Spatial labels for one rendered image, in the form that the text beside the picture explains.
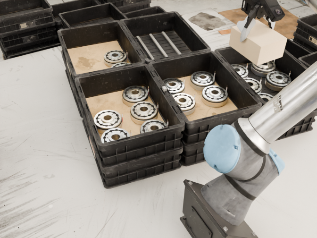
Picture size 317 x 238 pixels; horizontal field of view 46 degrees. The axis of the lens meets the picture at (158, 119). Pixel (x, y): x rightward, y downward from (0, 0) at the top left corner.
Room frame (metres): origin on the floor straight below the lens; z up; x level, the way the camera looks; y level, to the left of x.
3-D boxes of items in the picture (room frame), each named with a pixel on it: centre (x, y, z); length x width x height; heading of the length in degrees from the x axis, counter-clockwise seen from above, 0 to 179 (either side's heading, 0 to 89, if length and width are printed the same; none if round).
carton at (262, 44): (1.20, -0.35, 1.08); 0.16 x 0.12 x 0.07; 30
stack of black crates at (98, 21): (2.36, 0.46, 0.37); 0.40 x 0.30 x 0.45; 120
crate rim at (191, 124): (1.15, -0.16, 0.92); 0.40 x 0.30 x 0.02; 22
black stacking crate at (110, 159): (1.04, 0.12, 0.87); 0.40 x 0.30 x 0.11; 22
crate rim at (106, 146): (1.04, 0.12, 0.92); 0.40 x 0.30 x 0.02; 22
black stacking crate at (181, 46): (1.52, -0.02, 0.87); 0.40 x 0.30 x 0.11; 22
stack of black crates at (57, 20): (2.71, 0.66, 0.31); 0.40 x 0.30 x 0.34; 120
